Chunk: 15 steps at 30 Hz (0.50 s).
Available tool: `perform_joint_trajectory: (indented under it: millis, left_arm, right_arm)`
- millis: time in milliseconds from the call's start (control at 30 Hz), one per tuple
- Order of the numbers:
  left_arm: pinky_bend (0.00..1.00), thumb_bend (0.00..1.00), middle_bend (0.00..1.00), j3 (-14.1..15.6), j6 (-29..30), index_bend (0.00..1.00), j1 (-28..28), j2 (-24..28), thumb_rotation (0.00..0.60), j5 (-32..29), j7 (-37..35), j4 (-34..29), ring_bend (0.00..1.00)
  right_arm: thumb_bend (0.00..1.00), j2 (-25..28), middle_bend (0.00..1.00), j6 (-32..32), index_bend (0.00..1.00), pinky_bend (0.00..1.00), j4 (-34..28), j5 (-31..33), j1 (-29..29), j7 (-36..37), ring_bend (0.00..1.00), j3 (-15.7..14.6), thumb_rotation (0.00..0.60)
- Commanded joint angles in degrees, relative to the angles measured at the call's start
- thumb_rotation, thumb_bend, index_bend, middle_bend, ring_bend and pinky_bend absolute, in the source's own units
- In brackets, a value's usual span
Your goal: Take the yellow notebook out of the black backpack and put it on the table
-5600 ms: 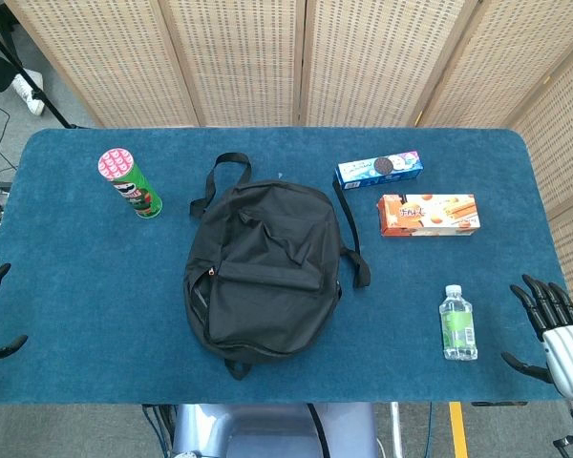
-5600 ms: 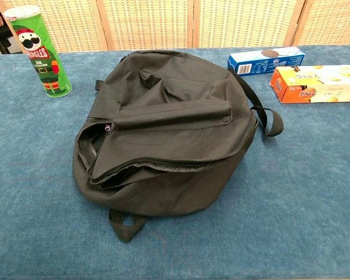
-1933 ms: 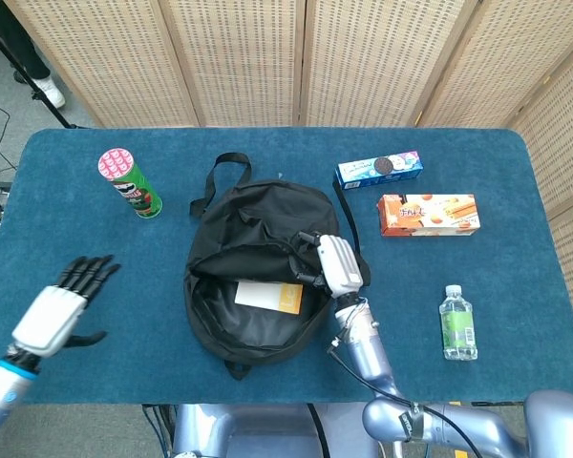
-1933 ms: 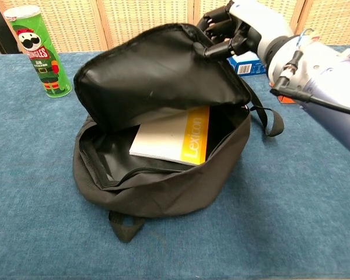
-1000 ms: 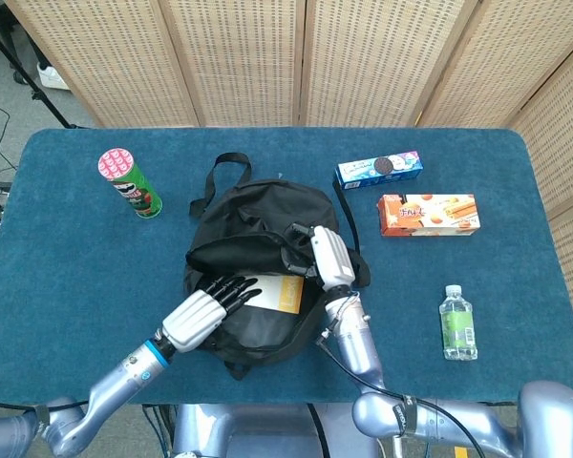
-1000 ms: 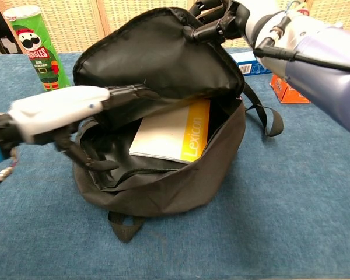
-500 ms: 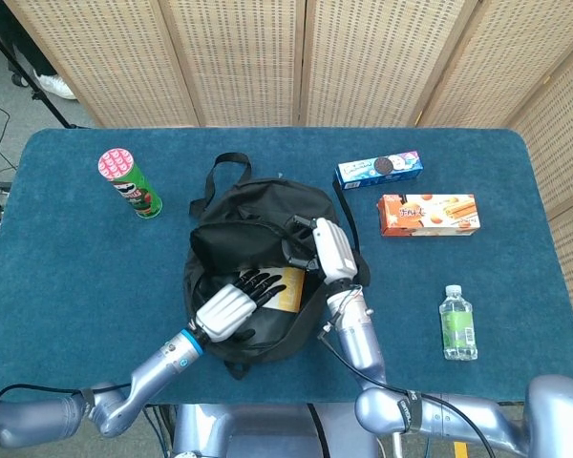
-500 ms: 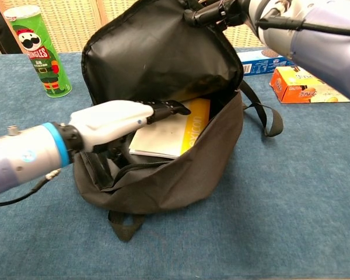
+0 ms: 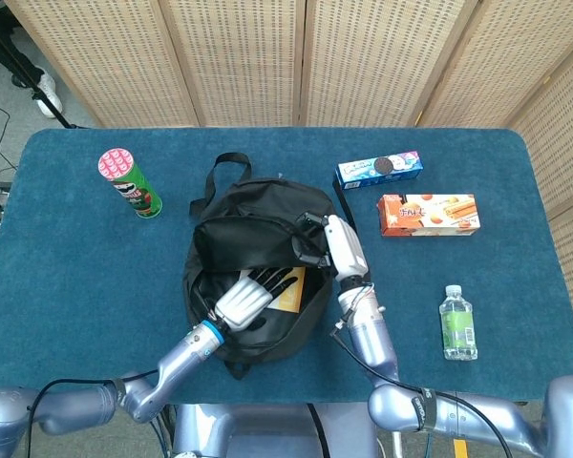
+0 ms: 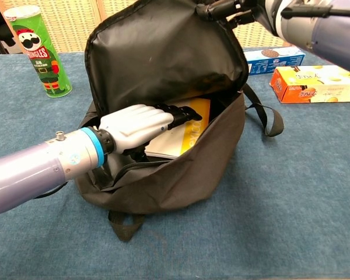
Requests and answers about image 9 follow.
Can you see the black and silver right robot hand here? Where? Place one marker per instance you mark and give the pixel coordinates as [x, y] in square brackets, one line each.
[346, 248]

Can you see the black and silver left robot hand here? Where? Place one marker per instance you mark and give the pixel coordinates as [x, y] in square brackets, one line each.
[241, 300]

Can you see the yellow orange object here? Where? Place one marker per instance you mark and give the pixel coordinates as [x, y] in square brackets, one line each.
[292, 298]

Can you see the black backpack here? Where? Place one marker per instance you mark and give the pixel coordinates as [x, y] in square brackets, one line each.
[248, 224]

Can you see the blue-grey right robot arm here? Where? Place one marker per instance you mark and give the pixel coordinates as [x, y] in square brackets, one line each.
[372, 339]

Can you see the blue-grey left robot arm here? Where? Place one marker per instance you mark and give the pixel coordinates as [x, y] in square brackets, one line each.
[181, 358]

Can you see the blue Oreo cookie box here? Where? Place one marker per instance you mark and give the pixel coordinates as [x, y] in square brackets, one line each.
[377, 172]

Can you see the orange wafer roll box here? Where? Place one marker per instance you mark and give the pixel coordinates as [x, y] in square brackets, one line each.
[430, 214]

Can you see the blue-grey robot torso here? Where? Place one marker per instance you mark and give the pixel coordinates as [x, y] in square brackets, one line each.
[267, 429]

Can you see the clear water bottle green label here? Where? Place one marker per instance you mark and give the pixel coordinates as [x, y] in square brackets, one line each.
[457, 329]

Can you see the blue felt table cover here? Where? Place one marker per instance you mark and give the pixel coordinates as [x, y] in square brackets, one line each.
[100, 286]

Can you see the green Pringles can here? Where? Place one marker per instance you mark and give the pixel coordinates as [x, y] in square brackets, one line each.
[133, 191]

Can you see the woven bamboo folding screen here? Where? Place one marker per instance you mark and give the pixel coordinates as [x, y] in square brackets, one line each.
[243, 57]

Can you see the white sneaker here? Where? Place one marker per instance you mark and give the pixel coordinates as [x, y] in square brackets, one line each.
[50, 97]

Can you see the black tripod stand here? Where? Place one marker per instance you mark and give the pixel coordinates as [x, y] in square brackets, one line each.
[43, 95]

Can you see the black trouser leg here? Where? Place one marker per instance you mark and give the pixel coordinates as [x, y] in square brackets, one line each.
[5, 43]

